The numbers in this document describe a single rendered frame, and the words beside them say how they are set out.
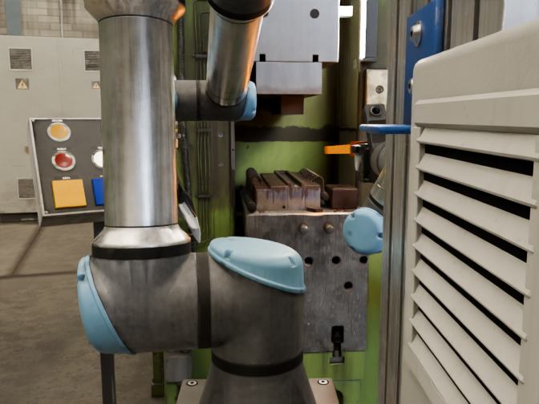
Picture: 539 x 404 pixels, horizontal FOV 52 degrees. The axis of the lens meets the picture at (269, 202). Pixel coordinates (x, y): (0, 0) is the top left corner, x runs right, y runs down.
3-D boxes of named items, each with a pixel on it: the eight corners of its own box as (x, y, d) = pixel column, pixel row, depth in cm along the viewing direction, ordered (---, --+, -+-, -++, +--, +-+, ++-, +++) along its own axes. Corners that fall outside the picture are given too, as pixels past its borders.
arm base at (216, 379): (322, 452, 64) (324, 371, 62) (192, 454, 64) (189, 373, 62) (310, 389, 79) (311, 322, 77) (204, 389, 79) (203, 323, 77)
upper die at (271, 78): (322, 94, 168) (322, 62, 166) (256, 94, 166) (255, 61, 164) (301, 98, 209) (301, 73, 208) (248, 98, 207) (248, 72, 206)
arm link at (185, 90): (196, 77, 97) (195, 81, 108) (131, 76, 95) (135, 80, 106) (197, 122, 98) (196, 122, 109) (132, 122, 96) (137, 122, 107)
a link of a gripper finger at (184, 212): (196, 248, 113) (168, 212, 112) (199, 242, 119) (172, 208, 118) (208, 240, 113) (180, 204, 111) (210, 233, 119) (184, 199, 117)
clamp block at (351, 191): (358, 208, 174) (358, 188, 173) (331, 209, 173) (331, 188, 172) (349, 203, 186) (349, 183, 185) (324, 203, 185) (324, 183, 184)
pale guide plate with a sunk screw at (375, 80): (391, 122, 183) (393, 69, 181) (365, 122, 182) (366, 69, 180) (390, 122, 185) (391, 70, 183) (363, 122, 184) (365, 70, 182)
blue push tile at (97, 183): (125, 202, 147) (120, 176, 149) (96, 205, 143) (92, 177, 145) (123, 205, 148) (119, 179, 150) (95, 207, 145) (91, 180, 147)
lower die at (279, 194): (320, 209, 173) (320, 182, 172) (256, 210, 171) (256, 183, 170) (300, 191, 214) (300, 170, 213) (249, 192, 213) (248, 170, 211)
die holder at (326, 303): (366, 350, 175) (370, 212, 169) (247, 355, 172) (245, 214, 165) (330, 294, 230) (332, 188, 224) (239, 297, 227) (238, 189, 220)
